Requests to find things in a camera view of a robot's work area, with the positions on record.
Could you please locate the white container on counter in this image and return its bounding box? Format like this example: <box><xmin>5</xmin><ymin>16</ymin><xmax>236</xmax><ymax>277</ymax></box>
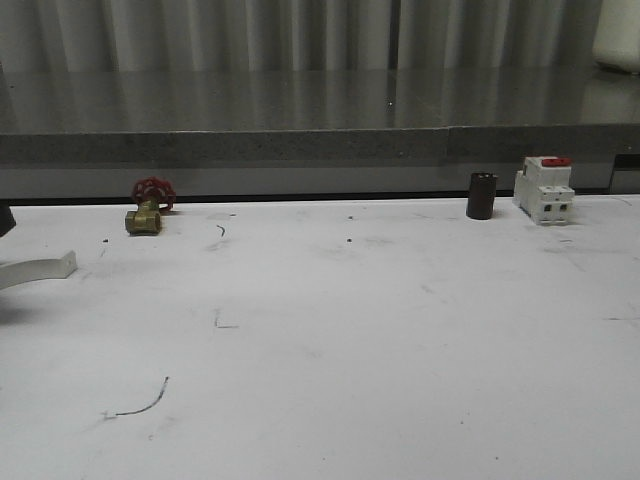
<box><xmin>592</xmin><ymin>0</ymin><xmax>640</xmax><ymax>74</ymax></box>

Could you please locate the grey stone counter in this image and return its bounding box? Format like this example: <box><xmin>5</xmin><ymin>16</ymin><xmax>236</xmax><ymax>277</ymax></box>
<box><xmin>1</xmin><ymin>67</ymin><xmax>639</xmax><ymax>202</ymax></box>

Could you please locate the white half pipe clamp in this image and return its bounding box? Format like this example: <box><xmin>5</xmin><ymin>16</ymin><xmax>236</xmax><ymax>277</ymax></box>
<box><xmin>0</xmin><ymin>250</ymin><xmax>77</xmax><ymax>290</ymax></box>

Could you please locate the dark brown cylindrical coupling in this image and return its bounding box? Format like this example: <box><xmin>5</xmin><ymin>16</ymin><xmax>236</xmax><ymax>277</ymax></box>
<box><xmin>466</xmin><ymin>172</ymin><xmax>497</xmax><ymax>220</ymax></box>

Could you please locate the brass valve red handwheel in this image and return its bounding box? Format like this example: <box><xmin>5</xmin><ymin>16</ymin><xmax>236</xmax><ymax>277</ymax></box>
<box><xmin>124</xmin><ymin>177</ymin><xmax>176</xmax><ymax>235</ymax></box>

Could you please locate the white circuit breaker red switch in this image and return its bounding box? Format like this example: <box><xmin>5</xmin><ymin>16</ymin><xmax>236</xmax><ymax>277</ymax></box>
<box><xmin>513</xmin><ymin>156</ymin><xmax>575</xmax><ymax>226</ymax></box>

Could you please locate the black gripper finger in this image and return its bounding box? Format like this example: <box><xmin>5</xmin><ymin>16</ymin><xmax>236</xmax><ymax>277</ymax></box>
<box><xmin>0</xmin><ymin>203</ymin><xmax>15</xmax><ymax>236</ymax></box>

